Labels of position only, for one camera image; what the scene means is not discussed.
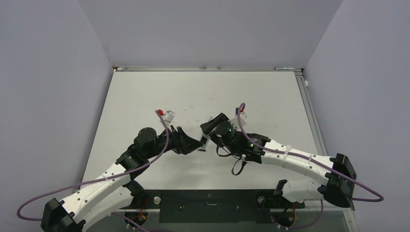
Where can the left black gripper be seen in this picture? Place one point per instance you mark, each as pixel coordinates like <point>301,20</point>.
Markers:
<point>183,143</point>

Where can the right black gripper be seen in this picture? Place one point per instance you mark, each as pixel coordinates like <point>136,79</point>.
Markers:
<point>207,127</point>

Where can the white remote control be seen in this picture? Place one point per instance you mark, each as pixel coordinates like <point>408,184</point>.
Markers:
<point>204,139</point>

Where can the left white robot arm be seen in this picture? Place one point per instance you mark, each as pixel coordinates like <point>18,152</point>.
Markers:
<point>116,188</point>

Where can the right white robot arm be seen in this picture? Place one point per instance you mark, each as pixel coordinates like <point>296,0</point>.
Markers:
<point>324,177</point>

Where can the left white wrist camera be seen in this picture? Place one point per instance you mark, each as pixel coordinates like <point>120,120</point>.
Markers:
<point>167,116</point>

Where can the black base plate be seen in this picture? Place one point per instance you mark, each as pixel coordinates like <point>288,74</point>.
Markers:
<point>212,206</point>

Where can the aluminium right rail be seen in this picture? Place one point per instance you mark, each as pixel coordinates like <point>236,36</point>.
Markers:
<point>312,121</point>

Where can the aluminium rail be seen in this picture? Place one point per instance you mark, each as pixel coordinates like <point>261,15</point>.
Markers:
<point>312,121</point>
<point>207,69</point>

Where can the aluminium back rail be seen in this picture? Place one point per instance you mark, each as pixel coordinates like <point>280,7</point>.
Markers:
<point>207,69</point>

